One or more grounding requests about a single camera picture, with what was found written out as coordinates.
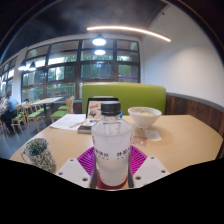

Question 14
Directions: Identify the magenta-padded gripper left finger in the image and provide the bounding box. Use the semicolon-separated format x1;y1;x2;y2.
54;145;98;188

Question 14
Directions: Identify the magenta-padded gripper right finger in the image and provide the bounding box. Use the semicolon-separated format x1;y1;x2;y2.
128;144;171;188

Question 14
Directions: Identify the clear black-capped water bottle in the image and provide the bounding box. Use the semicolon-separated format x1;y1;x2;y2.
90;100;133;187

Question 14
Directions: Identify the small pink packet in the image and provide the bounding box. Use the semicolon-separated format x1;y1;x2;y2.
131;134;148;148

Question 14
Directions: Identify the white paper napkin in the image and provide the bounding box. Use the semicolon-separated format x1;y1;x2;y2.
143;129;163;142

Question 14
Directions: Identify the green speckled mug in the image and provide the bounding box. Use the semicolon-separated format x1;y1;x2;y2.
20;137;58;174

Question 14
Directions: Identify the white paper sheet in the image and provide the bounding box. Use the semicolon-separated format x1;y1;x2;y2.
49;113;87;131

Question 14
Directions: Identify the white bowl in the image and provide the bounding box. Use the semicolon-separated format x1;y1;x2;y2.
127;106;163;130

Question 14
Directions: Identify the black tablet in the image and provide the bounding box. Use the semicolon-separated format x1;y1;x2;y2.
85;96;120;120

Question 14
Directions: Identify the group of green-seated wooden chairs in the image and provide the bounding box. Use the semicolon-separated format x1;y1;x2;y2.
0;95;76;134

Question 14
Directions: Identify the green upholstered bench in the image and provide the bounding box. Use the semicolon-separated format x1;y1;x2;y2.
81;82;167;116

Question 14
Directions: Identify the light wooden dining table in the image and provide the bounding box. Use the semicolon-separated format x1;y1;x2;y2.
29;96;64;115

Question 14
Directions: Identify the person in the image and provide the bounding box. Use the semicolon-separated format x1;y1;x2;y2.
0;91;18;134

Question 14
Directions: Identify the black pendant lamp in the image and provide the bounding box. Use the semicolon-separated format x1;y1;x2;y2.
27;59;38;72
17;60;28;72

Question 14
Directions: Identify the round pendant lamp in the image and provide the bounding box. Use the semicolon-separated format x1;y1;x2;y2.
92;33;107;47

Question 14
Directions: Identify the long linear ceiling light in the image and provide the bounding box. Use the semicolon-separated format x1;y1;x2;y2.
86;25;172;43

